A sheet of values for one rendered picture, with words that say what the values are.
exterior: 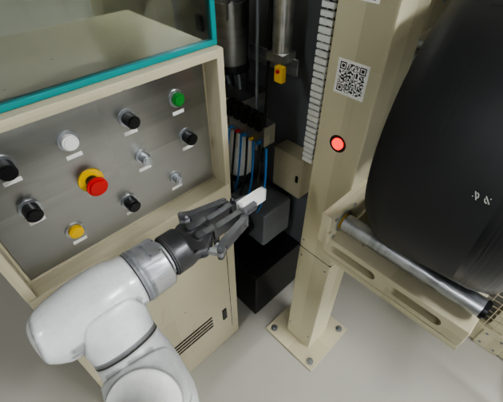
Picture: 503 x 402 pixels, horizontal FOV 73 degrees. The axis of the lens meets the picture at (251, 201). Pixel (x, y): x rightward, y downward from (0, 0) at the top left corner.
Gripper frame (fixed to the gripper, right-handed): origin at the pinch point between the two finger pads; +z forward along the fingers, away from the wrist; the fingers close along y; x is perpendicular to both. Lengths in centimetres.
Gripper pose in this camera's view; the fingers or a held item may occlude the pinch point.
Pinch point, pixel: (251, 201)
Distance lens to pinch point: 67.7
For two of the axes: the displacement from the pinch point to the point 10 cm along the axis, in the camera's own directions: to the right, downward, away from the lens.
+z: 7.2, -4.8, 5.0
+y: -6.9, -5.0, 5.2
